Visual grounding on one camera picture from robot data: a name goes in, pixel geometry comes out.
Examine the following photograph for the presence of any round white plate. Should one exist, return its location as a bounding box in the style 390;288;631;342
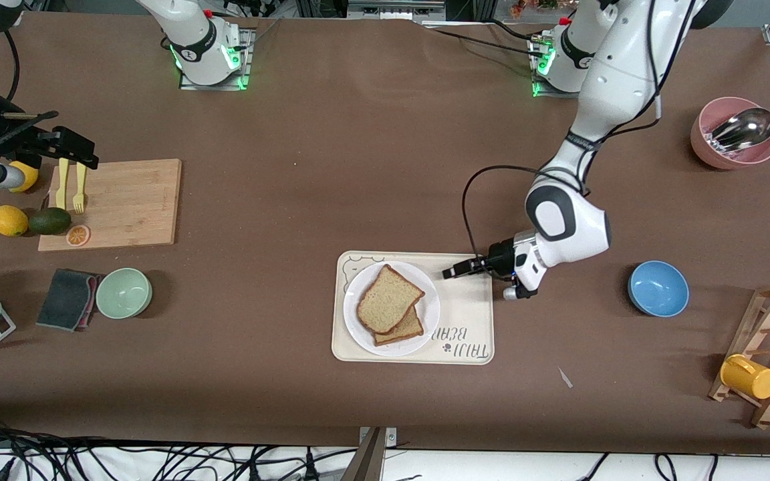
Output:
343;261;441;357

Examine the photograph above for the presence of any brown crust bread slice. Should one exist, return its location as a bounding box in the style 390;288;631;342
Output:
356;265;426;335
373;306;425;347

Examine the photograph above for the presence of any yellow lemon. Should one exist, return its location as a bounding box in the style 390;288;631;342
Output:
9;160;39;193
0;205;29;237

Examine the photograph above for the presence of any yellow plastic knife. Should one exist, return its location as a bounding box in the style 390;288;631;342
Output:
55;158;70;211

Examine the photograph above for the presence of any yellow plastic fork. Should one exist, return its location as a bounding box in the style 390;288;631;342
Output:
72;162;87;214

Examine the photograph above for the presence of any cream bear print tray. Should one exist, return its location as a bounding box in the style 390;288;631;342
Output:
331;251;495;365

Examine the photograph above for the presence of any dark green avocado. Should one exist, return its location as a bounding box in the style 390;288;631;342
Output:
27;207;72;236

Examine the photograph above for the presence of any wooden cutting board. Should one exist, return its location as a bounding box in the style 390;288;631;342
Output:
37;158;183;253

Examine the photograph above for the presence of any pink cloth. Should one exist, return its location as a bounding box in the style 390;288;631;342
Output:
78;274;105;329

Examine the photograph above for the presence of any dark grey sponge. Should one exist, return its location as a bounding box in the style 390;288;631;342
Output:
36;269;95;332

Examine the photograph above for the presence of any pale green bowl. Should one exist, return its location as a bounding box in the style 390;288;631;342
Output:
96;268;153;319

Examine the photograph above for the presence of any blue bowl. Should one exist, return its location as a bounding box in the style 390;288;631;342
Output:
628;261;690;317

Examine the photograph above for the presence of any pink bowl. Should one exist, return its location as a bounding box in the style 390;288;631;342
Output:
690;97;770;170

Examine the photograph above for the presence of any yellow cup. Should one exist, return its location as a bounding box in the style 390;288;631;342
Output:
720;354;770;400

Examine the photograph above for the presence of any steel ladle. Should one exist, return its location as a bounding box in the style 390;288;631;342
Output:
709;97;770;153

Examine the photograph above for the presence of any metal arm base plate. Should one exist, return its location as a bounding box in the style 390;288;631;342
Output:
527;33;583;99
179;27;255;91

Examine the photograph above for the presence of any grey metal bracket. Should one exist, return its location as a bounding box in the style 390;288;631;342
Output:
342;426;399;481

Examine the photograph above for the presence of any black table cable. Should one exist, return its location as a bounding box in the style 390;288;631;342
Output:
425;23;543;57

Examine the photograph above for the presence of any grey metal frame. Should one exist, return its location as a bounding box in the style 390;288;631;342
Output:
348;0;446;21

